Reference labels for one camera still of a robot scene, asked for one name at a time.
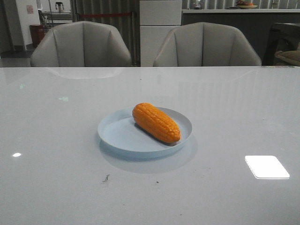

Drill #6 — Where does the fruit bowl on counter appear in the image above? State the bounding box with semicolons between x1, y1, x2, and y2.
236;0;258;9

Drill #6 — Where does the red trash bin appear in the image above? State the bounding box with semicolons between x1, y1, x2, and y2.
30;24;45;47

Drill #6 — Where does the grey upholstered chair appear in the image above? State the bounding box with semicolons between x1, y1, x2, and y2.
153;22;261;67
30;21;132;67

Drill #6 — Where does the left grey upholstered chair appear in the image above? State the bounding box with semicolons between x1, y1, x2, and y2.
30;21;132;67

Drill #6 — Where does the light blue round plate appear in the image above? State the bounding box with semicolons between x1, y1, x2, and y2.
97;107;193;159

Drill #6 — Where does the right grey upholstered chair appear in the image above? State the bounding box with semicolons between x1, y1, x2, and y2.
153;22;261;67

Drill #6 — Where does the red barrier belt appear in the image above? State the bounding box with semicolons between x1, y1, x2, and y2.
79;12;132;18

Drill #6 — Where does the orange toy corn cob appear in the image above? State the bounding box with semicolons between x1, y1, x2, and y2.
132;103;181;143

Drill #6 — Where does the dark grey counter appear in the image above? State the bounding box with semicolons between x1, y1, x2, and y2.
182;9;300;62

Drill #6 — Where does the beige cushion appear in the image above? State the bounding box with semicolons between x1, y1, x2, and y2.
275;50;300;66

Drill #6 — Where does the white cabinet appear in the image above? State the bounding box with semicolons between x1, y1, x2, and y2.
139;0;182;67

